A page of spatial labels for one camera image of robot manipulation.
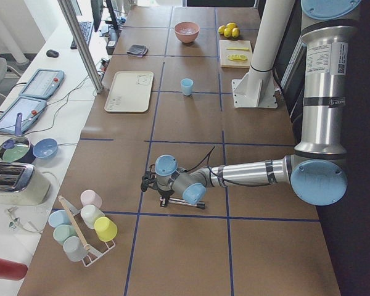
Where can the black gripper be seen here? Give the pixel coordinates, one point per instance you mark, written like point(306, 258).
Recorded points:
point(165, 193)

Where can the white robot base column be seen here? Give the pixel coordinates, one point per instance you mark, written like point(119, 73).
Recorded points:
point(256, 88)

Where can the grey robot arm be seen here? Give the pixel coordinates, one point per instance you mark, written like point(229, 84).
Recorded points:
point(315, 170)

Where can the yellow cup on rack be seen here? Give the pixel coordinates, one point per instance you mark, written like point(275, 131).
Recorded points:
point(105, 229)

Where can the white cup on rack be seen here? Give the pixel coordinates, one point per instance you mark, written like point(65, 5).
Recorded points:
point(90, 213)

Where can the pink cup on rack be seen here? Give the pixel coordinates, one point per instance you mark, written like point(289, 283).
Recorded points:
point(90, 197)

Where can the grey cup on rack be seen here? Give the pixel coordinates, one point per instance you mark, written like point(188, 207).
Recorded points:
point(74, 249)

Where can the blue cup on rack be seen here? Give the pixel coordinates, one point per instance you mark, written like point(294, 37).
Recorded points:
point(58, 218)

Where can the green cup on rack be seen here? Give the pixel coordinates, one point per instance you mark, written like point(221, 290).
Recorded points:
point(62, 232)

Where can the light blue plastic cup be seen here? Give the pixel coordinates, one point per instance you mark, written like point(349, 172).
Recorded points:
point(187, 86)

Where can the pink bowl of ice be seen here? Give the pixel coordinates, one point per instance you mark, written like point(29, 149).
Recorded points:
point(187, 32)

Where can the cream bear serving tray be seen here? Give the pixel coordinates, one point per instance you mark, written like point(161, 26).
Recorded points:
point(129, 92)

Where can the blue small bowl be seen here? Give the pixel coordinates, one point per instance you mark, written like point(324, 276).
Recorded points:
point(45, 148)

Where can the cream toaster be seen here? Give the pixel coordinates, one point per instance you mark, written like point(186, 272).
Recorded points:
point(22, 184)

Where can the grey folded cloth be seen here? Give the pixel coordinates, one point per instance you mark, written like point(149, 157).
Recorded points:
point(137, 50)

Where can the blue saucepan with lid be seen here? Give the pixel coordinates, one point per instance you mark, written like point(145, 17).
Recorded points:
point(18, 148)

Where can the lemon slices row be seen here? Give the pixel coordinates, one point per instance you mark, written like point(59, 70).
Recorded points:
point(237, 57)

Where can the blue teach pendant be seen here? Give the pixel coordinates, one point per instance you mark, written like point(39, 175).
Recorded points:
point(31, 109)
point(43, 84)

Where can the wooden cutting board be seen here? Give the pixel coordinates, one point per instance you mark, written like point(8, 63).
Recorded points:
point(225, 63)

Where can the yellow plastic knife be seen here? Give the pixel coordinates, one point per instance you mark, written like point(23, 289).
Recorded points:
point(238, 48)

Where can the red bottle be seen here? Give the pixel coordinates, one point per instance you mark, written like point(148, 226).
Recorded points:
point(12, 270)

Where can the yellow lemon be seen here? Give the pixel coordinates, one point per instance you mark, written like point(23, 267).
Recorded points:
point(227, 33)
point(221, 29)
point(235, 33)
point(231, 25)

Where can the black computer mouse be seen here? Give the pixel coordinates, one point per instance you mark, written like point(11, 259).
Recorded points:
point(52, 53)

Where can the black keyboard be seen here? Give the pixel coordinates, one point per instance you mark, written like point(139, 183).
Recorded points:
point(86, 29)

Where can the aluminium frame post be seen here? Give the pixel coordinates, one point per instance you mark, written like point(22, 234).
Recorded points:
point(83, 49)

